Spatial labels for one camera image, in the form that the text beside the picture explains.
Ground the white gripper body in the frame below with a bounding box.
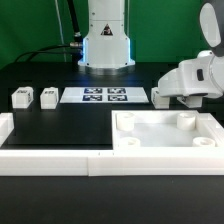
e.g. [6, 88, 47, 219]
[158, 51, 224, 99]

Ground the white square table top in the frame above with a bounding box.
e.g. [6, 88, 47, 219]
[111, 110, 224, 150]

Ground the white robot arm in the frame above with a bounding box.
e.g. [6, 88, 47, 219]
[79, 0, 224, 98]

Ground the white marker sheet with tags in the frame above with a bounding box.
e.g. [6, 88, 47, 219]
[60, 87, 149, 103]

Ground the black cable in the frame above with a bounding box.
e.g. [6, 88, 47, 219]
[13, 0, 84, 64]

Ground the thin white cable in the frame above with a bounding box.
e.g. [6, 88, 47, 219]
[54, 0, 68, 63]

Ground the white U-shaped fence wall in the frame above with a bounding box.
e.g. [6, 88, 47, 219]
[0, 113, 224, 176]

